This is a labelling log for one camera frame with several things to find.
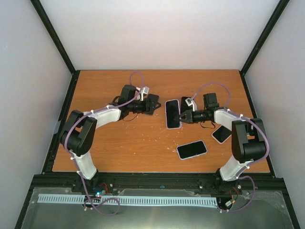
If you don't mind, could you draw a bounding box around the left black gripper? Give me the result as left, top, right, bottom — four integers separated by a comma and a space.
128, 98, 161, 114

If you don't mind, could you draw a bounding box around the blue smartphone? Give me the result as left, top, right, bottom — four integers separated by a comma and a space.
146, 94, 159, 114

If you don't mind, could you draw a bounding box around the black phone case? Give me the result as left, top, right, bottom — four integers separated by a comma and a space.
180, 96, 193, 114

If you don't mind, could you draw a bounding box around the phone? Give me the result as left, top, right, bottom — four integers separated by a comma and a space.
165, 99, 182, 129
212, 126, 232, 144
176, 140, 208, 160

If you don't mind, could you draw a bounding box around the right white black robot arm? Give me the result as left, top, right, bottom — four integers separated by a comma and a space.
180, 93, 270, 193

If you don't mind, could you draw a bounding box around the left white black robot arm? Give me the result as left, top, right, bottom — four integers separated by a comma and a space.
60, 85, 161, 192

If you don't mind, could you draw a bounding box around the phone in pink case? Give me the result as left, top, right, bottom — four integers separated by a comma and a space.
212, 126, 232, 144

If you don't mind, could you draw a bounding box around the metal sheet front panel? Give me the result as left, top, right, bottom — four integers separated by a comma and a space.
21, 188, 293, 229

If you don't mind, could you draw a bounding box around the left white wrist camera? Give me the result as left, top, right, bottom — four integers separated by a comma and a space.
136, 86, 150, 101

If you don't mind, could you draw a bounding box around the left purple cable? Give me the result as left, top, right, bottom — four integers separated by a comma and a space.
64, 71, 146, 217

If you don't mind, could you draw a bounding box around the purple cable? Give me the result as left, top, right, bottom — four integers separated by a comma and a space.
190, 82, 270, 213
64, 71, 146, 217

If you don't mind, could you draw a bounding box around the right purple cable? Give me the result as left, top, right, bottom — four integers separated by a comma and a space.
190, 82, 270, 213

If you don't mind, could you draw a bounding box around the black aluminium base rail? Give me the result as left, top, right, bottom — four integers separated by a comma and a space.
30, 172, 286, 194

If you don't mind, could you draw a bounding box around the light blue slotted cable duct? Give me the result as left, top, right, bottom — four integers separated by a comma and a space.
37, 194, 217, 208

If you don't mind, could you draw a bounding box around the right black frame post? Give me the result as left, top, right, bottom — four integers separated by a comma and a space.
240, 0, 292, 74

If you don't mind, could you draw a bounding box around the black frame post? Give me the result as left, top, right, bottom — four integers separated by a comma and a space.
30, 0, 77, 74
240, 0, 292, 74

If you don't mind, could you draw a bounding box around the left black frame post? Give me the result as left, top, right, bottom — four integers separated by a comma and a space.
30, 0, 77, 74

